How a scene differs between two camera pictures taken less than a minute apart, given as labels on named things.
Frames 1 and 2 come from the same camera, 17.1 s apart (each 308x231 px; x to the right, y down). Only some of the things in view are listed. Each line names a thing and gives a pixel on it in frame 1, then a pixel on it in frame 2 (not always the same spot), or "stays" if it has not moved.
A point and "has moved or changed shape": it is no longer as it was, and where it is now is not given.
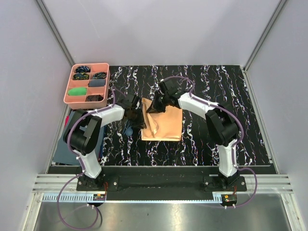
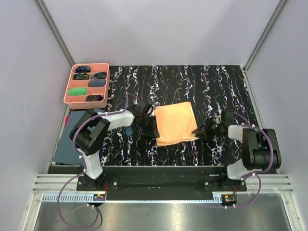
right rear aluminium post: x=275 y=14 stays
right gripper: x=155 y=108 → x=203 y=132
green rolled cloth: x=77 y=91 stays
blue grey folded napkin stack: x=65 y=156 stays
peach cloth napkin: x=162 y=126 has moved or changed shape
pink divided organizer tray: x=88 y=86 stays
